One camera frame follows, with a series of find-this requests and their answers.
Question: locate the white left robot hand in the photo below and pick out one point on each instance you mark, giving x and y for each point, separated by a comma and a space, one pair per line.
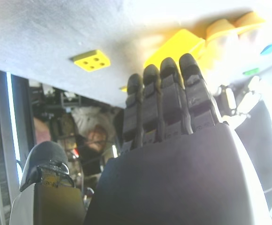
173, 175

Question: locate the yellow plastic egg carton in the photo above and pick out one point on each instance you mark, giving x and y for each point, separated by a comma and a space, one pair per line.
180, 42

